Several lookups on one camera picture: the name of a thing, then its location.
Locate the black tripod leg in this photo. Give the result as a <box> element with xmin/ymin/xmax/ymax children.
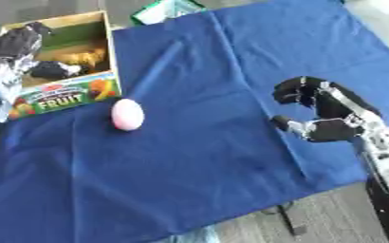
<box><xmin>259</xmin><ymin>201</ymin><xmax>311</xmax><ymax>237</ymax></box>

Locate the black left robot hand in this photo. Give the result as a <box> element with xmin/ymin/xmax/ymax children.
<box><xmin>0</xmin><ymin>22</ymin><xmax>85</xmax><ymax>81</ymax></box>

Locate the pink egg-shaped toy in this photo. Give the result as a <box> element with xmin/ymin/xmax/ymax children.
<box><xmin>109</xmin><ymin>98</ymin><xmax>147</xmax><ymax>132</ymax></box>

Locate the yellow toy fruit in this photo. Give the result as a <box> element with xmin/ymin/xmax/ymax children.
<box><xmin>56</xmin><ymin>47</ymin><xmax>108</xmax><ymax>69</ymax></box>

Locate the tan box with fruit print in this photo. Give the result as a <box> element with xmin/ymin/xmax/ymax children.
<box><xmin>0</xmin><ymin>9</ymin><xmax>123</xmax><ymax>122</ymax></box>

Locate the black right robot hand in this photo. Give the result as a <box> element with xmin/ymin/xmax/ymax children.
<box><xmin>268</xmin><ymin>75</ymin><xmax>384</xmax><ymax>143</ymax></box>

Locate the green and white bag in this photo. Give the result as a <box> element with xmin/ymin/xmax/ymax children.
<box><xmin>128</xmin><ymin>0</ymin><xmax>208</xmax><ymax>27</ymax></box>

